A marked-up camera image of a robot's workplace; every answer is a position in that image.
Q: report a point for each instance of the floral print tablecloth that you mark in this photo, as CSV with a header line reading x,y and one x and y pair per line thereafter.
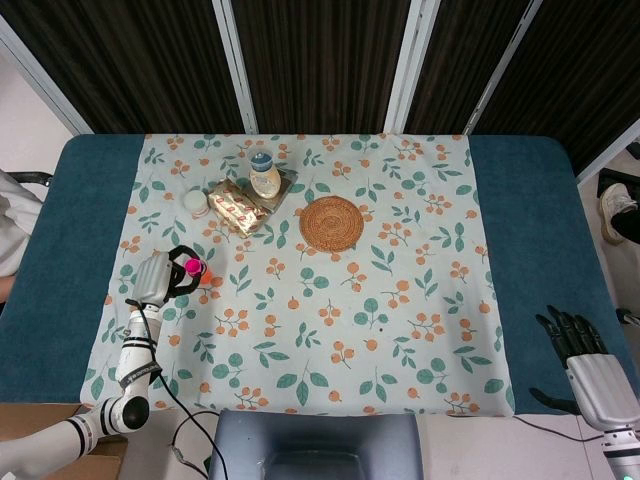
x,y
330,300

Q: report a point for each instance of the small white lidded jar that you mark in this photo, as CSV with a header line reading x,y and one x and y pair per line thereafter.
x,y
195,202

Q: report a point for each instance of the round woven rattan coaster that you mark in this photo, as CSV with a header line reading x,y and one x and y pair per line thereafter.
x,y
332,223

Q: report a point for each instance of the brown cardboard box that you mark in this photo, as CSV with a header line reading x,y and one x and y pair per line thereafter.
x,y
50,415

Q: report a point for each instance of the person in white clothing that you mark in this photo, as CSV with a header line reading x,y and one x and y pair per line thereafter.
x,y
15,225

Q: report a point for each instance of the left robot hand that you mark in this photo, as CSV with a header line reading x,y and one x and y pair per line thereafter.
x,y
152,277

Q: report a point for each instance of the pink plastic cup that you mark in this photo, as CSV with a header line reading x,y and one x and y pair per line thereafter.
x,y
192,266

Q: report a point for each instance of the dark square coaster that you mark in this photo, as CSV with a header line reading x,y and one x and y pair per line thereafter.
x,y
288,183

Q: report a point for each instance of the gold foil snack bag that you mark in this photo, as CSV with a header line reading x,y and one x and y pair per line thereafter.
x,y
237,210

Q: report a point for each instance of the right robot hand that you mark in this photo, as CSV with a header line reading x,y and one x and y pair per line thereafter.
x,y
597,395

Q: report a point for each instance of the white sneaker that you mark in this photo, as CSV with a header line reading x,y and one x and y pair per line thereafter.
x,y
614,205

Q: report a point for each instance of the black chair armrest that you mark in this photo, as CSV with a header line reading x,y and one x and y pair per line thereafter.
x,y
30,178

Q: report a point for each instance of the beige sauce squeeze bottle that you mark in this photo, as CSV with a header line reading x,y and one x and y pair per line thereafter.
x,y
265,180

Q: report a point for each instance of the dark folding screen panel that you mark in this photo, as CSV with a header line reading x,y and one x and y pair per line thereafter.
x,y
460,65
135,60
320,60
575,75

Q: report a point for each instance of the teal table cover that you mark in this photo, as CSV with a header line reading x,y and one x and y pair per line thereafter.
x,y
530,225

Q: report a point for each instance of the dark grey robot chest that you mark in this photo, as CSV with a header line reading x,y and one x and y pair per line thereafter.
x,y
315,445

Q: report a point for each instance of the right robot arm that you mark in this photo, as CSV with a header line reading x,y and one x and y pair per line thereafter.
x,y
620,457

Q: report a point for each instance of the orange plastic cup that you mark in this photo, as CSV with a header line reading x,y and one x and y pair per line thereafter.
x,y
205,277

